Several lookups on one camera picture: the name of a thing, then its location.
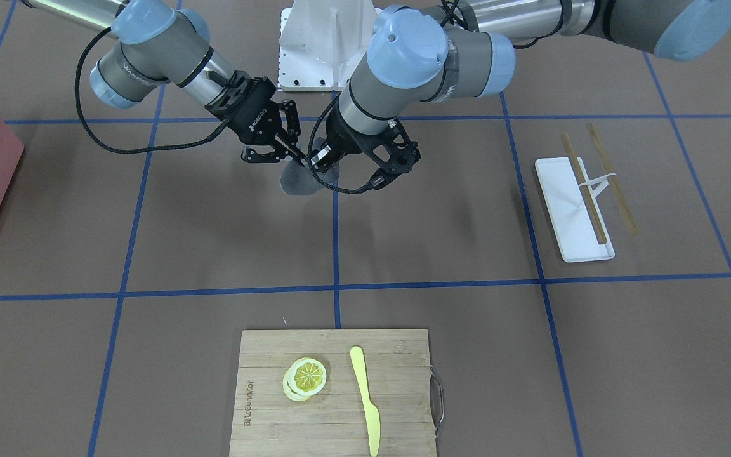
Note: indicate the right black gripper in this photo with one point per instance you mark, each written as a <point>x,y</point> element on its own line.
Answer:
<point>253,116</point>

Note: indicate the grey and pink cloth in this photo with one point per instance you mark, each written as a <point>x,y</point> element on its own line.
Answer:
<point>297,180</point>

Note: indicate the inner wooden rack bar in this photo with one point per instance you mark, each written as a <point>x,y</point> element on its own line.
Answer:
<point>588,202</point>

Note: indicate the bottom lemon slice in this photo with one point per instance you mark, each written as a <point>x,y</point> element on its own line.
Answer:
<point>290,394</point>

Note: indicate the top lemon slice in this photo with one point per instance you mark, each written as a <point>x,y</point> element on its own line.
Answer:
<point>307,376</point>

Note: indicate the bamboo cutting board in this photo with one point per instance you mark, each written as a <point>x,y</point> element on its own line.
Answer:
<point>332,422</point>

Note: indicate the white rack connector piece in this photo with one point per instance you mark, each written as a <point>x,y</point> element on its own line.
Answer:
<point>596,186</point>

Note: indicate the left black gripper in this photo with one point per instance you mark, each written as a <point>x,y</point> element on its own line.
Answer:
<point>345,141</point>

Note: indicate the white rectangular tray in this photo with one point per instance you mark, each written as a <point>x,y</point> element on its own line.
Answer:
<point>569,219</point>

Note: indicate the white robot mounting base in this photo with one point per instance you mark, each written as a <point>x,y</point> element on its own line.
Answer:
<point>321,43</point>

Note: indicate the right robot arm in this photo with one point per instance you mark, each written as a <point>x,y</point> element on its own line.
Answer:
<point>158,45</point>

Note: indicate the lemon slice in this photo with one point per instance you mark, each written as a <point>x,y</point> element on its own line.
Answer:
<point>290,394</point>
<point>307,376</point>

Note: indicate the yellow plastic knife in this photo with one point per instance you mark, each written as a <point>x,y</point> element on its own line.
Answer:
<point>371,413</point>

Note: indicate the outer wooden rack bar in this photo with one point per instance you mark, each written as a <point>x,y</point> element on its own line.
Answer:
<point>614,183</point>

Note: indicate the wooden rack bar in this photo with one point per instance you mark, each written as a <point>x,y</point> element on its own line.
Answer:
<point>588,202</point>
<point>614,183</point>

